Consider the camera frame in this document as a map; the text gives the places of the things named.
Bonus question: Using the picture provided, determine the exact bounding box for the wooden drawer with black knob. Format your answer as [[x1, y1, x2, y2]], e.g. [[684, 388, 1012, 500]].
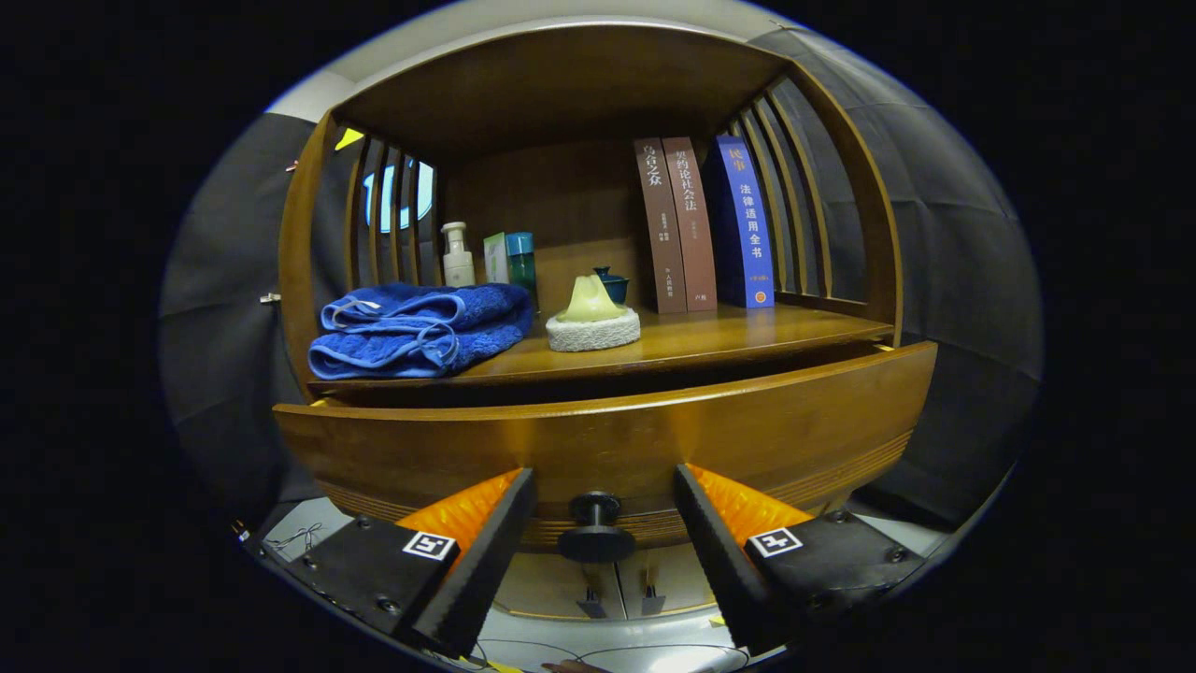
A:
[[273, 341, 938, 565]]

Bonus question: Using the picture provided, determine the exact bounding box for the teal capped bottle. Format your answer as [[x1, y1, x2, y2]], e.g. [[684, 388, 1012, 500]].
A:
[[505, 232, 539, 309]]

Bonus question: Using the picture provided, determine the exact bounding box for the reddish brown book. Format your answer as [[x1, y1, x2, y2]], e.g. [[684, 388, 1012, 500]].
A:
[[662, 136, 719, 313]]

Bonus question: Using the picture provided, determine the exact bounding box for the white pump bottle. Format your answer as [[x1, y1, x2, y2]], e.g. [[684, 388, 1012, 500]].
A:
[[441, 222, 476, 288]]

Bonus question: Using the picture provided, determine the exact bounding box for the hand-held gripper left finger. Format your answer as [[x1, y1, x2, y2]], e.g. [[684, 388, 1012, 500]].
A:
[[260, 467, 538, 659]]

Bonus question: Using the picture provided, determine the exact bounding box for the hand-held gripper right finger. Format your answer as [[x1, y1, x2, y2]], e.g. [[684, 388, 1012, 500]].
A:
[[673, 464, 928, 655]]

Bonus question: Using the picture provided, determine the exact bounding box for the dark brown book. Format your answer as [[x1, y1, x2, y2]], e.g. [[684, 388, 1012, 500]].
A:
[[634, 138, 688, 315]]

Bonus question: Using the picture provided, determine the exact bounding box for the folded blue towel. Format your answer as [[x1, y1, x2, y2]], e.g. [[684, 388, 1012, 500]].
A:
[[308, 282, 534, 380]]

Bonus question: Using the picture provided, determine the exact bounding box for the blue book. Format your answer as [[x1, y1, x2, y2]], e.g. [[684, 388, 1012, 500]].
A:
[[705, 135, 776, 309]]

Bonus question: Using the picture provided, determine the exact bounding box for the wooden countertop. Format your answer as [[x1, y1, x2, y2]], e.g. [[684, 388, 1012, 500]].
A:
[[308, 301, 893, 394]]

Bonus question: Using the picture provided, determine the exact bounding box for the wooden cabinet door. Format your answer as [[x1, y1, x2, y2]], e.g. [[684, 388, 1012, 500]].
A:
[[619, 547, 722, 618], [495, 551, 625, 620]]

